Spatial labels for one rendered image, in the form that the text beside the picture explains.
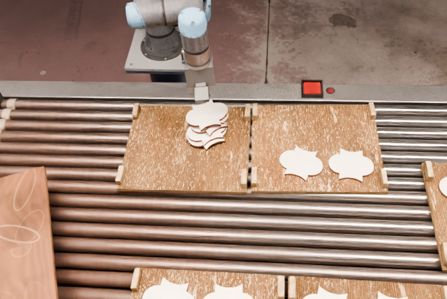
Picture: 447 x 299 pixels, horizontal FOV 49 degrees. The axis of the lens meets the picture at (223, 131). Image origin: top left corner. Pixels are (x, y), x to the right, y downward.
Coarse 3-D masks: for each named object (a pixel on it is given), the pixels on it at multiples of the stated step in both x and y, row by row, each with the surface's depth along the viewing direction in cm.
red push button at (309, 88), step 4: (304, 84) 177; (308, 84) 176; (312, 84) 176; (316, 84) 176; (320, 84) 176; (304, 88) 175; (308, 88) 175; (312, 88) 175; (316, 88) 175; (320, 88) 175; (304, 92) 174; (308, 92) 174; (312, 92) 174; (316, 92) 174; (320, 92) 174
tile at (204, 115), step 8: (200, 104) 165; (208, 104) 164; (216, 104) 164; (192, 112) 163; (200, 112) 162; (208, 112) 162; (216, 112) 162; (224, 112) 162; (192, 120) 160; (200, 120) 160; (208, 120) 160; (216, 120) 160; (200, 128) 158
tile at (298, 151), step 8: (288, 152) 156; (296, 152) 156; (304, 152) 156; (312, 152) 156; (280, 160) 155; (288, 160) 154; (296, 160) 154; (304, 160) 154; (312, 160) 154; (320, 160) 154; (288, 168) 152; (296, 168) 152; (304, 168) 152; (312, 168) 152; (320, 168) 152; (296, 176) 152; (304, 176) 150; (312, 176) 151
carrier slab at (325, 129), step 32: (256, 128) 165; (288, 128) 164; (320, 128) 163; (352, 128) 162; (256, 160) 156; (256, 192) 150; (288, 192) 149; (320, 192) 148; (352, 192) 147; (384, 192) 146
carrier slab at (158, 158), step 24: (144, 120) 170; (168, 120) 169; (240, 120) 167; (144, 144) 164; (168, 144) 163; (216, 144) 162; (240, 144) 161; (144, 168) 157; (168, 168) 157; (192, 168) 156; (216, 168) 156; (240, 168) 155; (168, 192) 153; (192, 192) 152; (216, 192) 151; (240, 192) 150
